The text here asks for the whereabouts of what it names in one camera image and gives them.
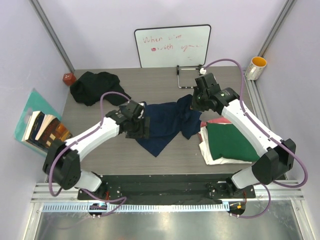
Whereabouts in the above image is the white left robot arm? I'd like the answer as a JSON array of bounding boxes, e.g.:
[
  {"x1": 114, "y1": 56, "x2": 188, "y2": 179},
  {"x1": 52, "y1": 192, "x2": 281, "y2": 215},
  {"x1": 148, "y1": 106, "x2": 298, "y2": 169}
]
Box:
[{"x1": 42, "y1": 100, "x2": 150, "y2": 200}]

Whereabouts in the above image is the navy blue t shirt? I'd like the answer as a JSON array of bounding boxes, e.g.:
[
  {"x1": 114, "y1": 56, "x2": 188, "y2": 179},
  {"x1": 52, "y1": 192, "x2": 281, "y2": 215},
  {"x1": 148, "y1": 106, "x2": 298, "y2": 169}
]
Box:
[{"x1": 136, "y1": 94, "x2": 202, "y2": 157}]

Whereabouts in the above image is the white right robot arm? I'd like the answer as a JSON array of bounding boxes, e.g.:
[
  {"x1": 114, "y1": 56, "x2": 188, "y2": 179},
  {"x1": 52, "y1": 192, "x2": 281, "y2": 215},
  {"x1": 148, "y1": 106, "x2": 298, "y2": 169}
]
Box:
[{"x1": 191, "y1": 73, "x2": 296, "y2": 198}]

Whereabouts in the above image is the small red cube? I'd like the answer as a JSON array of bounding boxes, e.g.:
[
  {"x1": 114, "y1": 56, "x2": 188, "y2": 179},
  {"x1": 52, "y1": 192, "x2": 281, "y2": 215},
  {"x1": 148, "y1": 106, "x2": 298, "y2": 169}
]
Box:
[{"x1": 62, "y1": 73, "x2": 77, "y2": 87}]

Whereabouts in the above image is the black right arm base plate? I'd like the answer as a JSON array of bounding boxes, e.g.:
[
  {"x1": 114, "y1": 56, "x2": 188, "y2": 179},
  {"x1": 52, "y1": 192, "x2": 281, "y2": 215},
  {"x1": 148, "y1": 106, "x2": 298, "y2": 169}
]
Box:
[{"x1": 205, "y1": 181, "x2": 256, "y2": 200}]

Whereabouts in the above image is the folded green t shirt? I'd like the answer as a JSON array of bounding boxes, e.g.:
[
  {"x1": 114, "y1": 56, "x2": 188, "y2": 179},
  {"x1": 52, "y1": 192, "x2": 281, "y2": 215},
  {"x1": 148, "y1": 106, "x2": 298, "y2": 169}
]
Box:
[{"x1": 206, "y1": 123, "x2": 259, "y2": 162}]

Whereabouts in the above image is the folded pink t shirt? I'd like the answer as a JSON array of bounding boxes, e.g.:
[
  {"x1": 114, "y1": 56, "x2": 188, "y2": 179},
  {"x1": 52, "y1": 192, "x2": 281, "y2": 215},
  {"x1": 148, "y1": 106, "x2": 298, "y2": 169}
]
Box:
[{"x1": 197, "y1": 117, "x2": 231, "y2": 139}]

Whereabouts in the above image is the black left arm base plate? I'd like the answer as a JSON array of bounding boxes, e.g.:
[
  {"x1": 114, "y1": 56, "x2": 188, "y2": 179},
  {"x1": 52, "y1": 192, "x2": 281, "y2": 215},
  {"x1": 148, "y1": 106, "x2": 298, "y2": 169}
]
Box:
[{"x1": 77, "y1": 184, "x2": 123, "y2": 200}]

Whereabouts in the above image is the folded white t shirt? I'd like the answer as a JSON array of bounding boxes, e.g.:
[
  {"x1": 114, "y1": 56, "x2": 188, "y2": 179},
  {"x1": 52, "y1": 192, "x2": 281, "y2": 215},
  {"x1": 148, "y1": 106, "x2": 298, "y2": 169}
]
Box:
[{"x1": 198, "y1": 126, "x2": 252, "y2": 166}]

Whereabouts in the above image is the white perforated cable tray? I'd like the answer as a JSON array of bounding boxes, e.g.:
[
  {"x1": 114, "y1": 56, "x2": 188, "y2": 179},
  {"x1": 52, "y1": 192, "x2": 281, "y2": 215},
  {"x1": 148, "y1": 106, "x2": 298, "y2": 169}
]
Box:
[{"x1": 42, "y1": 202, "x2": 230, "y2": 213}]

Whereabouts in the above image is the small whiteboard with red writing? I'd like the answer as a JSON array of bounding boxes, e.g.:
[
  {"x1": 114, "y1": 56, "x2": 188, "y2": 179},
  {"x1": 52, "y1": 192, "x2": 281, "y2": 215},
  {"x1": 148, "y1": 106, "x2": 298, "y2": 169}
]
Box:
[{"x1": 134, "y1": 24, "x2": 212, "y2": 68}]

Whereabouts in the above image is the white mug yellow inside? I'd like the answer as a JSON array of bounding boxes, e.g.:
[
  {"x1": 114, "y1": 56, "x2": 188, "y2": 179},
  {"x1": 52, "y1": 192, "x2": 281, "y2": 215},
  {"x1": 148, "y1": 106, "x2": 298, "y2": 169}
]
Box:
[{"x1": 244, "y1": 56, "x2": 267, "y2": 81}]

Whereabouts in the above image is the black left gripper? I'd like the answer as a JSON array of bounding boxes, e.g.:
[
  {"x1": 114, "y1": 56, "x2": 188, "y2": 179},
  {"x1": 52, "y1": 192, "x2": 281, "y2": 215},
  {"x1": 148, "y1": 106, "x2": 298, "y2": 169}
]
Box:
[{"x1": 126, "y1": 116, "x2": 150, "y2": 140}]

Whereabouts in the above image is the black wire stand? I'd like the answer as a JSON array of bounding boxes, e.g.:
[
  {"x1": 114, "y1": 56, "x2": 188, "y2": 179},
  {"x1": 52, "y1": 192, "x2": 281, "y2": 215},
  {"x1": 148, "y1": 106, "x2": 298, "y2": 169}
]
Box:
[{"x1": 176, "y1": 64, "x2": 203, "y2": 90}]

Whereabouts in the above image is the teal plastic folder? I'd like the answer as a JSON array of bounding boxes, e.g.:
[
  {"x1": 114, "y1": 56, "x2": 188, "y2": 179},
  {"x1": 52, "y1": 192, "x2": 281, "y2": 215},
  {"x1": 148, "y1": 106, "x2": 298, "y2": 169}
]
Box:
[{"x1": 14, "y1": 88, "x2": 62, "y2": 157}]

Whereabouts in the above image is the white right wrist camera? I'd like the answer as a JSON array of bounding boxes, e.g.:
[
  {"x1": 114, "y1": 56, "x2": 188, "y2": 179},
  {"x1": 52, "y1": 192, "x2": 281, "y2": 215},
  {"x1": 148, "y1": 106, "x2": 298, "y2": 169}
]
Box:
[{"x1": 199, "y1": 68, "x2": 207, "y2": 75}]

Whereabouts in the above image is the dark blue paperback book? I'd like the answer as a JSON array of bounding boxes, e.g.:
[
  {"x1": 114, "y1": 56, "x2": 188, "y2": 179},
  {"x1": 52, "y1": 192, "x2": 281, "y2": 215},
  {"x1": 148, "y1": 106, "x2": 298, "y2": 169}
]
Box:
[{"x1": 21, "y1": 111, "x2": 50, "y2": 156}]

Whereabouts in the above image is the black t shirt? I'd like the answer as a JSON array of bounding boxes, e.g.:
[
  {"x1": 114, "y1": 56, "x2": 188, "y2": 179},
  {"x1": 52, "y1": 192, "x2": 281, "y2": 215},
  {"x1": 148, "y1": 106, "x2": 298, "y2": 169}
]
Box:
[{"x1": 70, "y1": 71, "x2": 131, "y2": 107}]

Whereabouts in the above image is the brown cover paperback book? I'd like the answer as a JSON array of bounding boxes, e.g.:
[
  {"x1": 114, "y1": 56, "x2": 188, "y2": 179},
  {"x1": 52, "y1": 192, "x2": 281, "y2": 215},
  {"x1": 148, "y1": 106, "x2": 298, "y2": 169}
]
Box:
[{"x1": 35, "y1": 114, "x2": 73, "y2": 153}]

